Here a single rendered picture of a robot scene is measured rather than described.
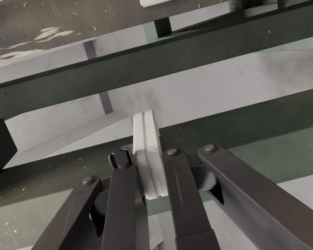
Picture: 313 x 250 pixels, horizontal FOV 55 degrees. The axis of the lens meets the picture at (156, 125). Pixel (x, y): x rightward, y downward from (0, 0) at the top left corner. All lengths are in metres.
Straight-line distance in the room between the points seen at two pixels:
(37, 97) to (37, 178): 0.10
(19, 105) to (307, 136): 0.34
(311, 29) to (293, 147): 0.16
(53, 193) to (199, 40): 0.25
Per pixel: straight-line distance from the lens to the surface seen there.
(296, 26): 0.43
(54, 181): 0.37
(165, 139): 0.18
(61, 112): 3.68
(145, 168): 0.16
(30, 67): 3.53
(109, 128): 3.52
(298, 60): 1.92
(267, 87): 2.08
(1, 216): 0.38
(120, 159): 0.16
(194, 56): 0.39
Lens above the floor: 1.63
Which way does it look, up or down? 31 degrees down
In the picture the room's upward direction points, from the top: 118 degrees counter-clockwise
